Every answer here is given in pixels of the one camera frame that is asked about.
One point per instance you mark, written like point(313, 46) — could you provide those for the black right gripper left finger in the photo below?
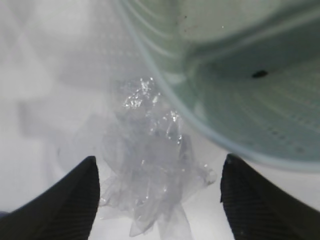
point(66, 211)

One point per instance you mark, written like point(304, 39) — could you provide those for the green plastic woven basket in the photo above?
point(245, 73)

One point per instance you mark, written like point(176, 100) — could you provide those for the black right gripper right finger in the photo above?
point(256, 209)

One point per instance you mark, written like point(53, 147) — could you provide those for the clear plastic sheet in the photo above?
point(154, 169)

